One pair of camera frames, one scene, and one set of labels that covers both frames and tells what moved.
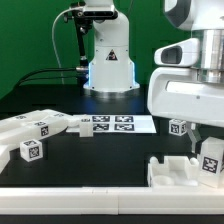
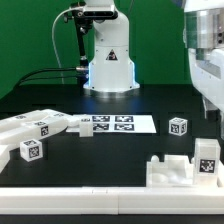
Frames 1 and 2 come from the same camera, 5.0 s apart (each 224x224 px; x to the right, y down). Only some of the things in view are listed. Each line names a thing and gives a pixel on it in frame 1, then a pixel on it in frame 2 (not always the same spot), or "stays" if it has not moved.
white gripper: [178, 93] to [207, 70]
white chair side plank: [32, 116] stays
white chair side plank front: [35, 130] stays
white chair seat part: [173, 171] stays
